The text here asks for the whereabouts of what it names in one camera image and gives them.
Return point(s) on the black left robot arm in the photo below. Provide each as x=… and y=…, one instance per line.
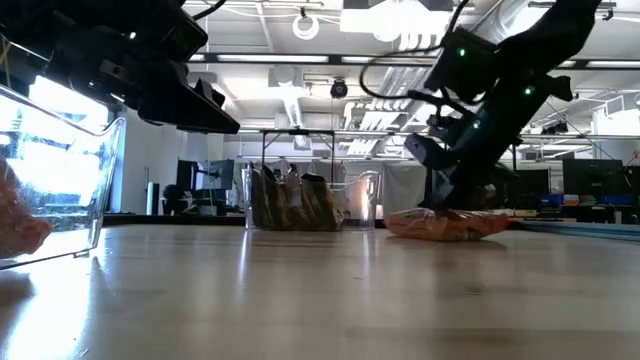
x=30, y=20

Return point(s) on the black ceiling spot lamp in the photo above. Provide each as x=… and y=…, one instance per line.
x=555, y=128

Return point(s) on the black computer monitor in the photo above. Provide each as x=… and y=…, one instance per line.
x=215, y=175
x=592, y=177

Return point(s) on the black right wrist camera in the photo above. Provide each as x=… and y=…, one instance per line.
x=462, y=62

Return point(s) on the black metal stand frame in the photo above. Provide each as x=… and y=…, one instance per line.
x=300, y=132
x=515, y=157

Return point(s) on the silver ventilation duct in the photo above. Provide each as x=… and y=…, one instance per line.
x=500, y=20

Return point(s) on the black office chair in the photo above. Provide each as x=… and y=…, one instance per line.
x=172, y=197

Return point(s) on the blue storage boxes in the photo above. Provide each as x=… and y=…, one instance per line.
x=615, y=199

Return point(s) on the black ceiling camera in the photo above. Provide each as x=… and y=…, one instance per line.
x=339, y=90

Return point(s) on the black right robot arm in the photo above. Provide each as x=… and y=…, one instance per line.
x=545, y=35

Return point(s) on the clear plastic bin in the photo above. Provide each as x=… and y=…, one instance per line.
x=75, y=175
x=360, y=200

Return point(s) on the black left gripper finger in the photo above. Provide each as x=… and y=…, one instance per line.
x=195, y=117
x=212, y=95

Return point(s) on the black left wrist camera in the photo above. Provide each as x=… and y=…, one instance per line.
x=170, y=25

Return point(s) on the white computer tower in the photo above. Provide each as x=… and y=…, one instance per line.
x=153, y=197

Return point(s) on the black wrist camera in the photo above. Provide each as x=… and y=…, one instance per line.
x=170, y=25
x=462, y=62

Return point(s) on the grey fabric curtain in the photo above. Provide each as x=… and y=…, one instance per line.
x=405, y=187

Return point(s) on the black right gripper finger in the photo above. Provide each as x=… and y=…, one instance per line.
x=440, y=192
x=484, y=197

